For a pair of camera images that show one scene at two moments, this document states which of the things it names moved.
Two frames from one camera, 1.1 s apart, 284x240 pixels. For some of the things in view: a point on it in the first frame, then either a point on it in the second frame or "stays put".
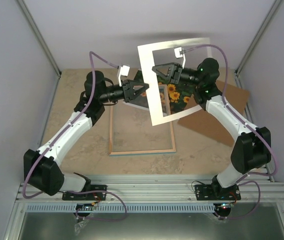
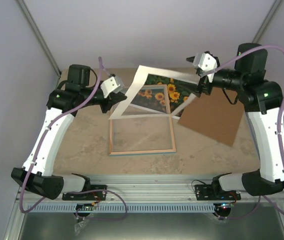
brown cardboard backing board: x=202 y=123 stays put
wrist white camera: x=177 y=52 to x=204 y=61
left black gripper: x=128 y=90 to x=116 y=98
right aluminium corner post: x=257 y=38 stays put
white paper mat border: x=150 y=79 to x=134 y=85
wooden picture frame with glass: x=131 y=132 stays put
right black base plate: x=216 y=192 stays put
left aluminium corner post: x=37 y=33 stays put
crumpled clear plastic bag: x=80 y=224 stays put
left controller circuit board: x=85 y=206 stays put
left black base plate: x=101 y=196 stays put
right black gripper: x=177 y=71 to x=203 y=83
